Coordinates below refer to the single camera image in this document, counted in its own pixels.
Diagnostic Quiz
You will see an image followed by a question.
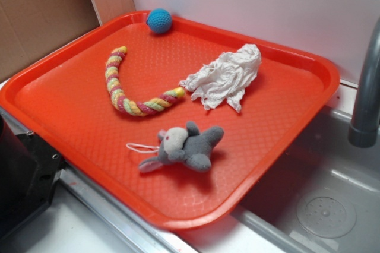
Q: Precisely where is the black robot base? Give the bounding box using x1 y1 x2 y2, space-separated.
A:
1 118 63 241

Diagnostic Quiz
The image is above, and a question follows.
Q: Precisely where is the gray plush animal toy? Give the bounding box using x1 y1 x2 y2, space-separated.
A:
126 121 224 173

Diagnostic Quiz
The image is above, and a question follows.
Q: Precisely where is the orange plastic tray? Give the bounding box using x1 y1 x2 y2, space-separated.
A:
1 11 340 231

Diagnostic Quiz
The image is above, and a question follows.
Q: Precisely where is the crumpled white paper towel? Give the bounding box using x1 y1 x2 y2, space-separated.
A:
179 44 262 113

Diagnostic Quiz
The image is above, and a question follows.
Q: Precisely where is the blue crocheted ball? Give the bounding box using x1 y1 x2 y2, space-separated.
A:
146 8 172 34

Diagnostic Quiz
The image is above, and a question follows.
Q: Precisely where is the gray plastic sink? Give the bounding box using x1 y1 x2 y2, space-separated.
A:
175 106 380 253

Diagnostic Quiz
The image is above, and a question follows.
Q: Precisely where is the gray faucet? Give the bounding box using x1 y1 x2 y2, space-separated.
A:
348 22 379 148

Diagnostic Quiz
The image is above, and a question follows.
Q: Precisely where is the brown cardboard panel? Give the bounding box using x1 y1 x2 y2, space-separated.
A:
1 0 135 81

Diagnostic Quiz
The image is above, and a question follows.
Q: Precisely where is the multicolour twisted rope toy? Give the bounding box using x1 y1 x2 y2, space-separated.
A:
104 46 185 117

